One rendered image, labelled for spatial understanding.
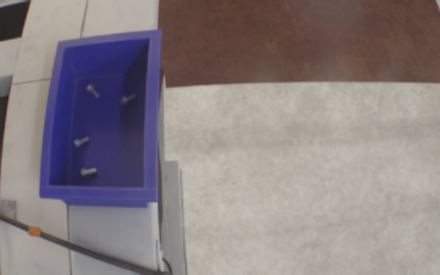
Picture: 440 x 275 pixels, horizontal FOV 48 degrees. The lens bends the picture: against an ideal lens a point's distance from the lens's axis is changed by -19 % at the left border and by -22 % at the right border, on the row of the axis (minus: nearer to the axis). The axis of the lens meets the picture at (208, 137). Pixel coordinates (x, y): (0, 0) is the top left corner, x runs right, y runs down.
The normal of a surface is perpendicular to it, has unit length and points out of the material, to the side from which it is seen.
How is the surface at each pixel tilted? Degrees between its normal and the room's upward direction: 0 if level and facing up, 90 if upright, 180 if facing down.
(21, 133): 0
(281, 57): 0
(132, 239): 0
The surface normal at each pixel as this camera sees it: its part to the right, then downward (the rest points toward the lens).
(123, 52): 0.03, 0.85
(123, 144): -0.01, -0.45
